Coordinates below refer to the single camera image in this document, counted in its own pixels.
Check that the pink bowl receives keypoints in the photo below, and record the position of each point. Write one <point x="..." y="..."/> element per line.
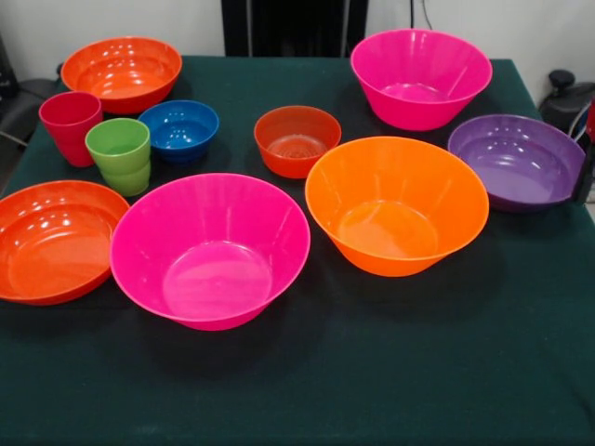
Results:
<point x="214" y="274"/>
<point x="413" y="93"/>

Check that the green cup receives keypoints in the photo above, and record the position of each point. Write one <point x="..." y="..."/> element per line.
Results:
<point x="122" y="162"/>

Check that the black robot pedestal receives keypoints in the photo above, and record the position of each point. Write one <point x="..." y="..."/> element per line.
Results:
<point x="297" y="28"/>

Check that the deep red-orange bowl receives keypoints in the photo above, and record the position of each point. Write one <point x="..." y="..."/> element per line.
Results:
<point x="121" y="79"/>

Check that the dark green tablecloth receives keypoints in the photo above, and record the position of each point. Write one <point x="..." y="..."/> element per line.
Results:
<point x="372" y="371"/>

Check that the small red bowl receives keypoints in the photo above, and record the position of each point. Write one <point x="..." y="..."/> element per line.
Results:
<point x="293" y="148"/>

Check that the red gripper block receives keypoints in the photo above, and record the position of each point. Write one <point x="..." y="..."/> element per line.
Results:
<point x="592" y="118"/>

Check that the shallow red-orange bowl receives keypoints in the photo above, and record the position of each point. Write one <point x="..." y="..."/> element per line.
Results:
<point x="51" y="260"/>

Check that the purple bowl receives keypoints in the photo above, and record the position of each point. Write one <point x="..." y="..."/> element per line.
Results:
<point x="516" y="162"/>

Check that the orange bowl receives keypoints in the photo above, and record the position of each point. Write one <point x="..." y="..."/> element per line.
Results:
<point x="395" y="223"/>

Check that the red cup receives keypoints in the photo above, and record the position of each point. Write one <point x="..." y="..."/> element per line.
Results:
<point x="67" y="135"/>

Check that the blue bowl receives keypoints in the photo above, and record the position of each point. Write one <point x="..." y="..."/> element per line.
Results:
<point x="179" y="132"/>

